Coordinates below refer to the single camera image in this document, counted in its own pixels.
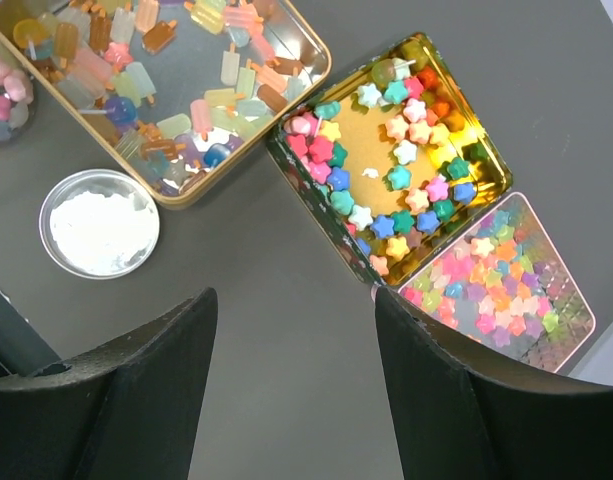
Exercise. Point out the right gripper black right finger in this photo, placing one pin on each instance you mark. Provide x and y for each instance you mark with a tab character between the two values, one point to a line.
461	410

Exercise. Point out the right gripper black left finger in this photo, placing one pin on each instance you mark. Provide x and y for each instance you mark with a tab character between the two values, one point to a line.
128	409

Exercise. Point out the pink candy tin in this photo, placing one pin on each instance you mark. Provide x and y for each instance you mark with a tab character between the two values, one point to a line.
503	284

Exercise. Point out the round silver jar lid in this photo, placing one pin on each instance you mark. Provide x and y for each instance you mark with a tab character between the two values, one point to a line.
99	224

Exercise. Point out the dark green star candy tin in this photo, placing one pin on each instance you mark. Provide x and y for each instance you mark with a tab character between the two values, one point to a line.
391	161

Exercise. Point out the gold popsicle candy tin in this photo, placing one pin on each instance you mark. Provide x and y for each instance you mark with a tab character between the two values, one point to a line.
177	92

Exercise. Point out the clear glass jar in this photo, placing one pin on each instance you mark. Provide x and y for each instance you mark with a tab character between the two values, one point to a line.
17	97

